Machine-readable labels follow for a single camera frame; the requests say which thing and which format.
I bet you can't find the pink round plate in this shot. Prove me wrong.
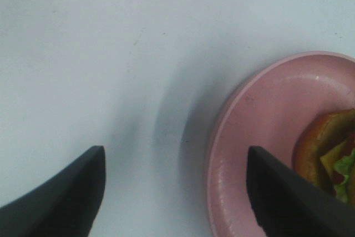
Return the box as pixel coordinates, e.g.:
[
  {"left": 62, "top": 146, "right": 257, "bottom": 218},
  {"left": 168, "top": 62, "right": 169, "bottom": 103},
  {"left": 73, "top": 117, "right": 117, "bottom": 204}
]
[{"left": 205, "top": 51, "right": 354, "bottom": 236}]

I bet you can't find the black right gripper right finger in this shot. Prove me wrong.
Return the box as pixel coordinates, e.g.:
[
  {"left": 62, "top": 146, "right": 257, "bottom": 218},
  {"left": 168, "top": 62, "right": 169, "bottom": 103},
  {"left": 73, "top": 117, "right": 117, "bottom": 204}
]
[{"left": 246, "top": 146, "right": 354, "bottom": 236}]

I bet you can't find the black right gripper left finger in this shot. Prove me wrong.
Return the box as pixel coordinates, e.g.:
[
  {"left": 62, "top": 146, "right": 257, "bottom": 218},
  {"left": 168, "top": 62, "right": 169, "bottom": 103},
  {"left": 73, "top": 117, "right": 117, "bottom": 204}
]
[{"left": 1, "top": 146, "right": 106, "bottom": 236}]

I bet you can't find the burger with lettuce and cheese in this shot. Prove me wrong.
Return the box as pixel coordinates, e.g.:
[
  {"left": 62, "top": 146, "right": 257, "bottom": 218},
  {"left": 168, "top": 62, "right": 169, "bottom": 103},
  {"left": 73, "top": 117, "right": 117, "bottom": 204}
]
[{"left": 293, "top": 109, "right": 354, "bottom": 206}]

